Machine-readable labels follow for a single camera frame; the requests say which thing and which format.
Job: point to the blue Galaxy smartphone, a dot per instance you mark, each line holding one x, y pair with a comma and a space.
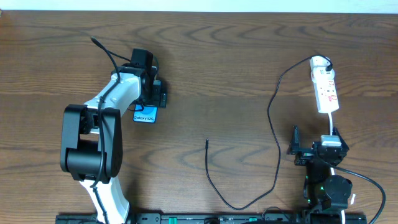
145, 114

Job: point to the white power strip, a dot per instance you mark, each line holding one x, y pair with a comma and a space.
322, 75

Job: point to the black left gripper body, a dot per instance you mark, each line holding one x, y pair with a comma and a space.
160, 94

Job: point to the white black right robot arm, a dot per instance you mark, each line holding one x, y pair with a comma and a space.
326, 192

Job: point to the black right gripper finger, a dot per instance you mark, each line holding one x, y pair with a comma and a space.
294, 145
336, 132

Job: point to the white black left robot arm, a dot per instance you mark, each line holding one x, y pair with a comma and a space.
92, 139

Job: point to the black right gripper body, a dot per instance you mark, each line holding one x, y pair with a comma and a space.
315, 150

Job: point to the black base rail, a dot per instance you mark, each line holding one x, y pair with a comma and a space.
270, 216

